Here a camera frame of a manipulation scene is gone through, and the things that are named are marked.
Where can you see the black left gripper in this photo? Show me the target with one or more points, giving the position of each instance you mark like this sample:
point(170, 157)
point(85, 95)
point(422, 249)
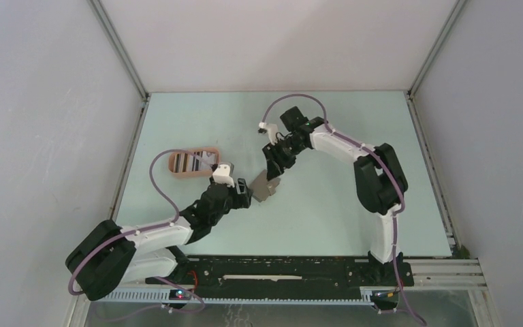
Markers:
point(240, 199)

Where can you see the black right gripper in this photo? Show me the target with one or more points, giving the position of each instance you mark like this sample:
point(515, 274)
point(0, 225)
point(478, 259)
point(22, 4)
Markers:
point(276, 164)

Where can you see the taupe leather card holder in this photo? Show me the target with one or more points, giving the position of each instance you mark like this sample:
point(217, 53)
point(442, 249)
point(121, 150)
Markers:
point(262, 187)

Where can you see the peach plastic card tray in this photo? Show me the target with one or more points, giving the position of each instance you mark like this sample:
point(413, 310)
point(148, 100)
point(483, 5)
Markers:
point(206, 173)

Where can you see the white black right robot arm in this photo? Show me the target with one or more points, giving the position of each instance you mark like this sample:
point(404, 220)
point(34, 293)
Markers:
point(379, 179)

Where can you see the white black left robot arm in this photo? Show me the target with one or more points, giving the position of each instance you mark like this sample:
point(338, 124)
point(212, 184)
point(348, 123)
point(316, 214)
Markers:
point(112, 255)

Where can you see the stack of credit cards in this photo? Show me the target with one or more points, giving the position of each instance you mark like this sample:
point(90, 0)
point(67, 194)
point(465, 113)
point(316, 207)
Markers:
point(202, 160)

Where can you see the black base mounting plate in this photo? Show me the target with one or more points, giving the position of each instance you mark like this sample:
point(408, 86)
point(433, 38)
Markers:
point(288, 277)

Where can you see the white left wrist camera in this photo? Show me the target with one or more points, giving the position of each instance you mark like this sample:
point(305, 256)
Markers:
point(222, 174)

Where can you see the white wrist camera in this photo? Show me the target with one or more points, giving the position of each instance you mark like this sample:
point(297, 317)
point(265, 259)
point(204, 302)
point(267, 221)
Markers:
point(222, 174)
point(269, 129)

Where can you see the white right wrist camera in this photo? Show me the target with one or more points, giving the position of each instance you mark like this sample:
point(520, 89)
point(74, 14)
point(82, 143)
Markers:
point(269, 129)

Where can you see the white cable duct strip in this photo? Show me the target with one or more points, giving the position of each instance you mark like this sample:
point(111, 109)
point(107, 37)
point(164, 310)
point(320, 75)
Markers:
point(159, 296)

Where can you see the aluminium frame rail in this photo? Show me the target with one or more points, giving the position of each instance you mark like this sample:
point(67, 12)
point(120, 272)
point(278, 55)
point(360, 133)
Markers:
point(447, 274)

